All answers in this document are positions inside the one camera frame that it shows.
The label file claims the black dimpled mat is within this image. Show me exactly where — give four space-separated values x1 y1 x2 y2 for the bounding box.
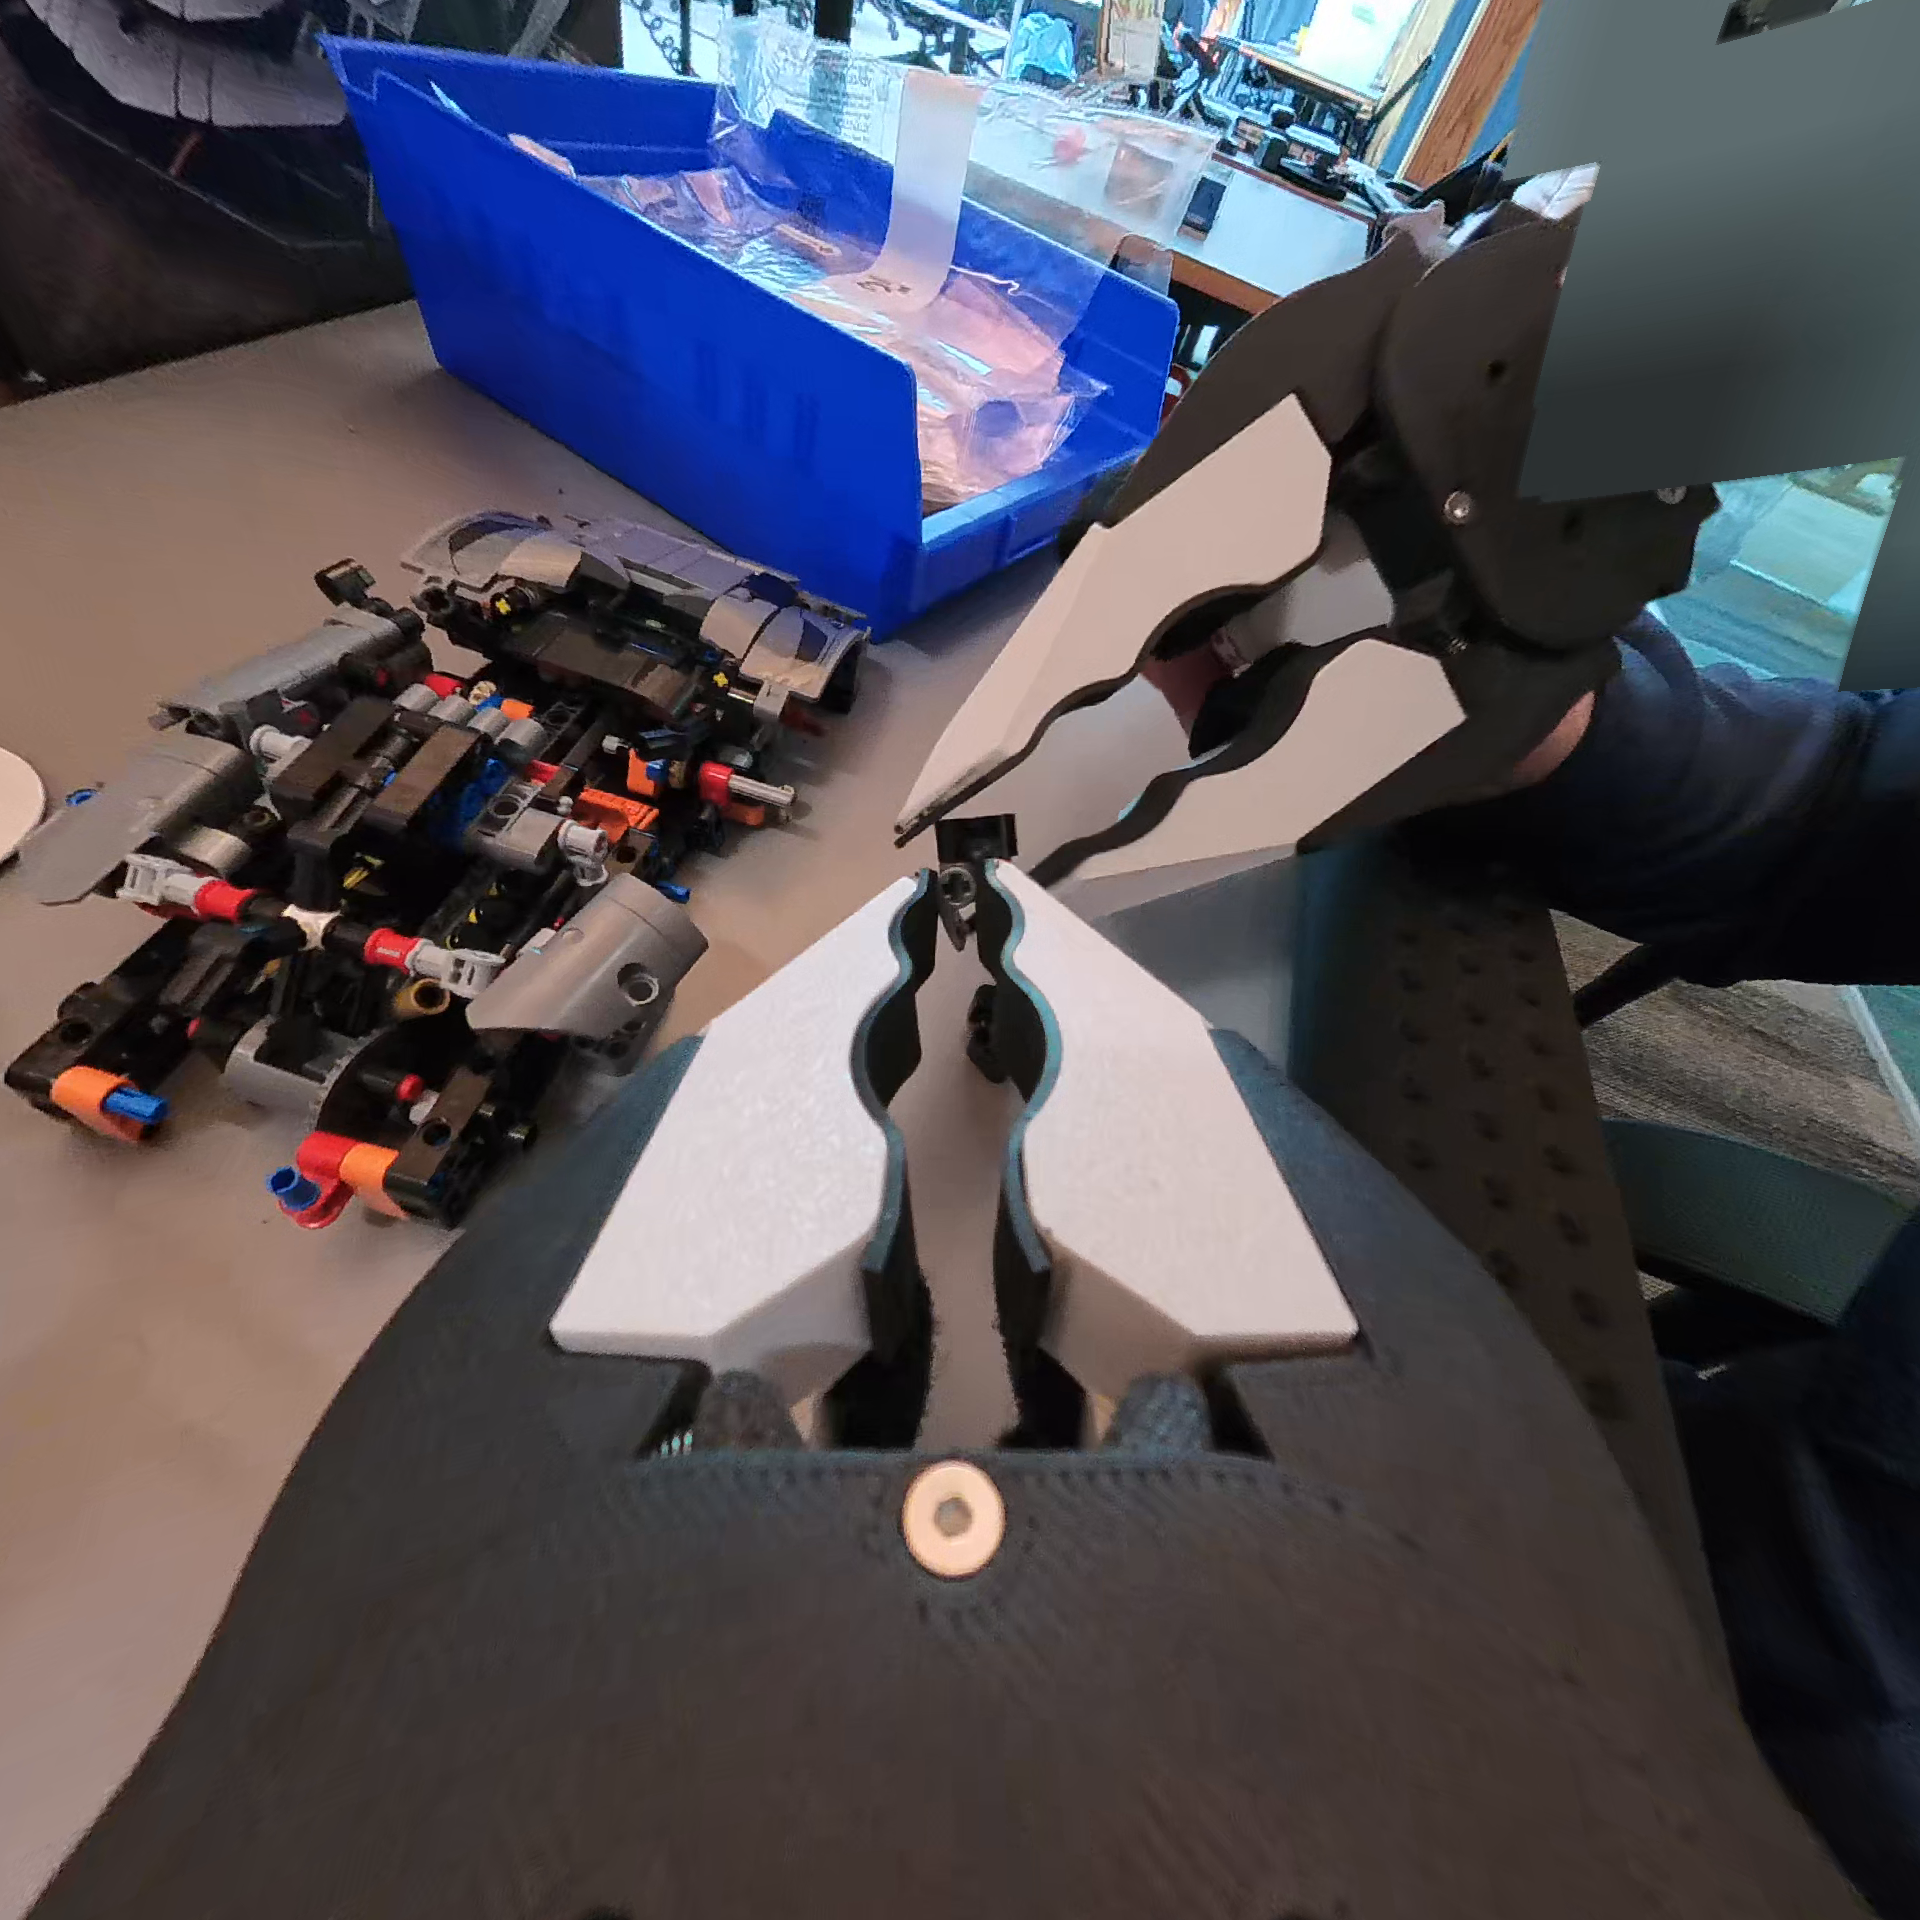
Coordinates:
1302 841 1727 1668

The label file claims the blue plastic bin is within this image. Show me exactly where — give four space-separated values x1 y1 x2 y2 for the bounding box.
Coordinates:
321 33 1180 645

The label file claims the person's dark blue clothing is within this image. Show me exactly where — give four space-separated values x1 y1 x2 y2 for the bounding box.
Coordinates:
1649 1201 1920 1920

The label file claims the white background table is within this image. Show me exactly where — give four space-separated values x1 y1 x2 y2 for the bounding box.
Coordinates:
959 91 1390 324

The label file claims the partly built lego car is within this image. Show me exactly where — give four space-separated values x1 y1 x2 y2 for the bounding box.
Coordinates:
1 511 872 1236

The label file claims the person's right hand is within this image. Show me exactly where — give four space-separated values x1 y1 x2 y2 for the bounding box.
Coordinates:
1505 695 1597 791

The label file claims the wooden panel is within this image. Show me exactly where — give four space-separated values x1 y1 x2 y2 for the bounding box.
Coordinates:
1402 0 1540 190

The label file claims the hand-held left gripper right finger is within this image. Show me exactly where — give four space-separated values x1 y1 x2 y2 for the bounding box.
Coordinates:
977 866 1361 1450

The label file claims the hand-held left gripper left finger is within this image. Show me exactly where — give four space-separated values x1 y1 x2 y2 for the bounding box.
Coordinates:
552 872 942 1450

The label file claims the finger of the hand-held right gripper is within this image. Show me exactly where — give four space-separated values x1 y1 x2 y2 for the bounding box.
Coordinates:
893 397 1338 841
1026 630 1472 893

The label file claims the green chair seat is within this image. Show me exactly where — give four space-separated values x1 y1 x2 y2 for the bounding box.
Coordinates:
1589 1116 1920 1361

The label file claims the small black lego subassembly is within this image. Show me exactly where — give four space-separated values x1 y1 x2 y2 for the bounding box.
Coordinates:
931 814 1026 1086

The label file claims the person's right forearm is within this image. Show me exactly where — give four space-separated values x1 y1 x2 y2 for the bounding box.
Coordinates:
1499 612 1920 992

